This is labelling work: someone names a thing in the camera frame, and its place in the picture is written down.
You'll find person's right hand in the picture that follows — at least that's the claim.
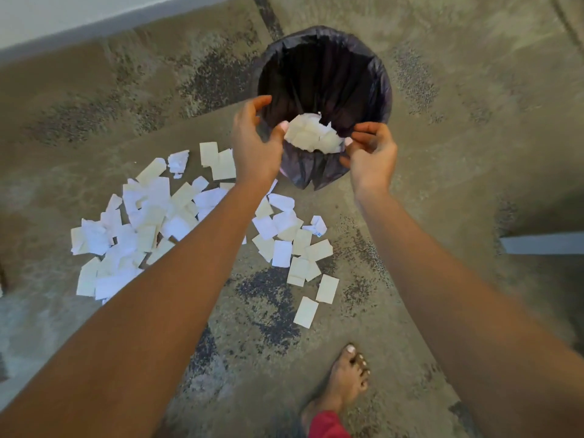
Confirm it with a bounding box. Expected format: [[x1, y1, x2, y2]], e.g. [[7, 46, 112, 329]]
[[339, 121, 399, 195]]

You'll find person's left hand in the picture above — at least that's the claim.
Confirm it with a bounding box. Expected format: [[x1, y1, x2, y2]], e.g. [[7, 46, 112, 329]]
[[230, 95, 289, 189]]

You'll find handful of white paper scraps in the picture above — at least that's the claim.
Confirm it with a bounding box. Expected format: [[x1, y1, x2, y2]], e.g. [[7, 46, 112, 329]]
[[283, 113, 346, 155]]

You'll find person's right forearm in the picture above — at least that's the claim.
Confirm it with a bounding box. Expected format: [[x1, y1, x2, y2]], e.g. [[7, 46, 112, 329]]
[[354, 184, 584, 438]]

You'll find person's left forearm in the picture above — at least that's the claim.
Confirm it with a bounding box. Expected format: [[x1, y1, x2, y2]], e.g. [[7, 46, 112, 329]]
[[0, 177, 273, 438]]

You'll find black bag-lined trash bin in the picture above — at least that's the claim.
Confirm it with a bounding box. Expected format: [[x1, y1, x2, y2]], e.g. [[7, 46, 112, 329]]
[[252, 25, 393, 191]]

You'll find pile of scattered paper pieces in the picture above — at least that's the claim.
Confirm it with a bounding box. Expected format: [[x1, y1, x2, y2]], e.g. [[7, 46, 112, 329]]
[[69, 141, 341, 330]]

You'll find person's bare foot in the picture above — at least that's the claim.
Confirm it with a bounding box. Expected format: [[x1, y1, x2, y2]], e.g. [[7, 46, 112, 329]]
[[299, 344, 371, 431]]

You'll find red trouser leg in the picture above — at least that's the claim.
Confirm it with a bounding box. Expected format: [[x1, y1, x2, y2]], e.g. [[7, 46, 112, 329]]
[[308, 410, 352, 438]]

